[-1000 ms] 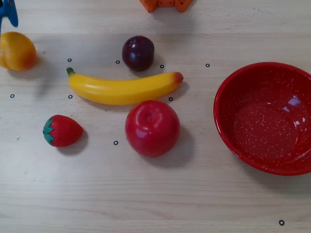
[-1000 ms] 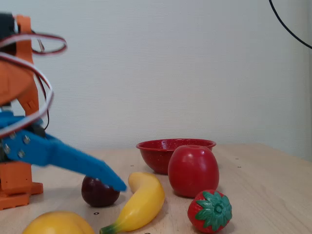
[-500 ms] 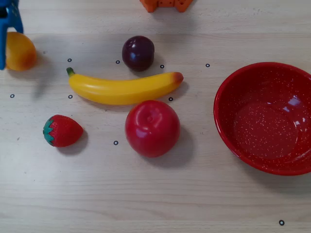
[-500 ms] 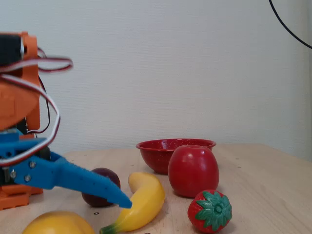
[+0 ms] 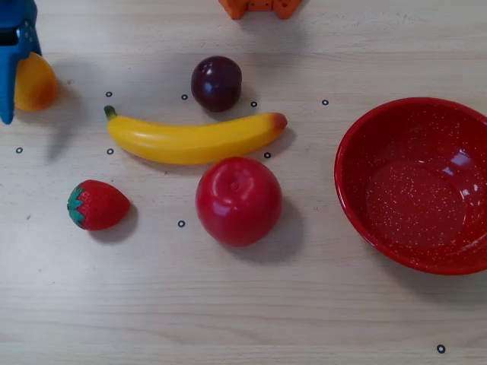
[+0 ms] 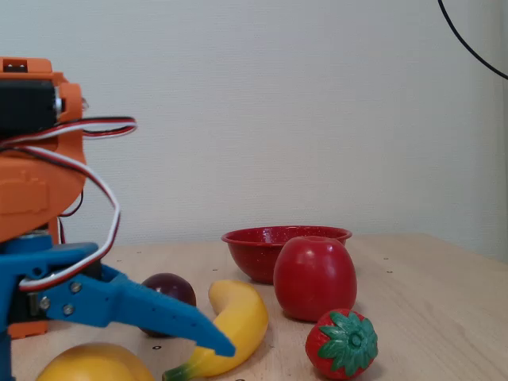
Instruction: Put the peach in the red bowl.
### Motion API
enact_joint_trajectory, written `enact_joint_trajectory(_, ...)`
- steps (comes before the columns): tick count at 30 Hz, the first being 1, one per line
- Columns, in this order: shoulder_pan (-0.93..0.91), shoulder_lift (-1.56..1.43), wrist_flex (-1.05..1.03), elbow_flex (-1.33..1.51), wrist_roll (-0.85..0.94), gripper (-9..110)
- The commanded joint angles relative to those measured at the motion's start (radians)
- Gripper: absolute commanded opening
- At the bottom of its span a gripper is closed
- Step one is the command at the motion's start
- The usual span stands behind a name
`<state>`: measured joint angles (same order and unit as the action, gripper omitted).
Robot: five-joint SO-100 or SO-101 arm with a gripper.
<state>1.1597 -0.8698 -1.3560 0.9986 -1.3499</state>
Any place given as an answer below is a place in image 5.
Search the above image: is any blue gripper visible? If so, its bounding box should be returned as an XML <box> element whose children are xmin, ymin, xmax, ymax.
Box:
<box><xmin>0</xmin><ymin>0</ymin><xmax>43</xmax><ymax>125</ymax></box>

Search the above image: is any yellow orange toy peach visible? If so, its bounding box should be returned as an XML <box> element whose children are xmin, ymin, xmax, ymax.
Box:
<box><xmin>14</xmin><ymin>52</ymin><xmax>59</xmax><ymax>113</ymax></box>

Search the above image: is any orange robot base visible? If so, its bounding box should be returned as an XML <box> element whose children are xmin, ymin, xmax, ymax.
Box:
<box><xmin>218</xmin><ymin>0</ymin><xmax>304</xmax><ymax>21</ymax></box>

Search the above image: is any red speckled enamel bowl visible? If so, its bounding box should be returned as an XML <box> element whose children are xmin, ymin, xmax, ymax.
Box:
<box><xmin>333</xmin><ymin>97</ymin><xmax>487</xmax><ymax>276</ymax></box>

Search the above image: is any red toy strawberry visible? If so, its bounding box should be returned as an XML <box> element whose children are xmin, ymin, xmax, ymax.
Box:
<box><xmin>66</xmin><ymin>179</ymin><xmax>132</xmax><ymax>232</ymax></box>

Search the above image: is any yellow toy banana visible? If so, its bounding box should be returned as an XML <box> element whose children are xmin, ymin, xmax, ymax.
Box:
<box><xmin>103</xmin><ymin>105</ymin><xmax>288</xmax><ymax>166</ymax></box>

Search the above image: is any dark purple toy plum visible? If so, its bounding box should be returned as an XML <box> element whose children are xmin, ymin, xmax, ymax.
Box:
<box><xmin>190</xmin><ymin>56</ymin><xmax>244</xmax><ymax>113</ymax></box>

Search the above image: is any red toy apple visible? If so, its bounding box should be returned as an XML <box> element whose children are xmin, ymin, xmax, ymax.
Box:
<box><xmin>195</xmin><ymin>156</ymin><xmax>284</xmax><ymax>248</ymax></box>

